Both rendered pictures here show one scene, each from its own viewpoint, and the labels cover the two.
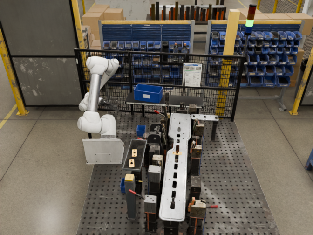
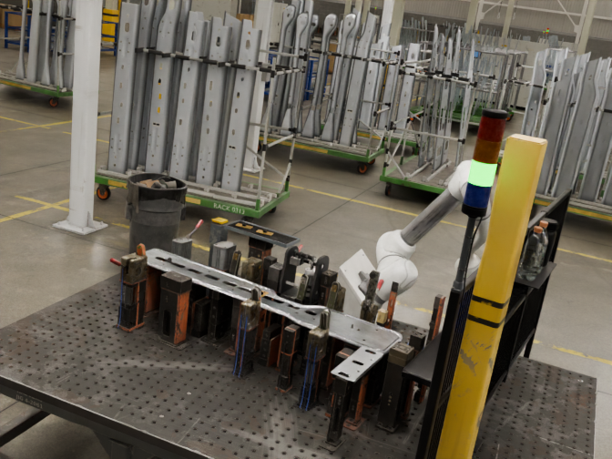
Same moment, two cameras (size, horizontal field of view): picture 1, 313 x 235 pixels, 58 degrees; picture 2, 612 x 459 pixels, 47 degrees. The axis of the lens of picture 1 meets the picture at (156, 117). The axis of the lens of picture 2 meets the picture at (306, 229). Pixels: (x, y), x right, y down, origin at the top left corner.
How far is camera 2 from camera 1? 4.31 m
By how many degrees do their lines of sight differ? 96
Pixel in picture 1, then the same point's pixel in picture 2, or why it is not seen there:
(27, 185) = not seen: hidden behind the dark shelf
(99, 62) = (461, 171)
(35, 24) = not seen: outside the picture
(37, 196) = not seen: hidden behind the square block
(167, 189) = (192, 265)
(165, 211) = (158, 252)
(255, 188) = (133, 415)
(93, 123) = (382, 245)
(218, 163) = (243, 409)
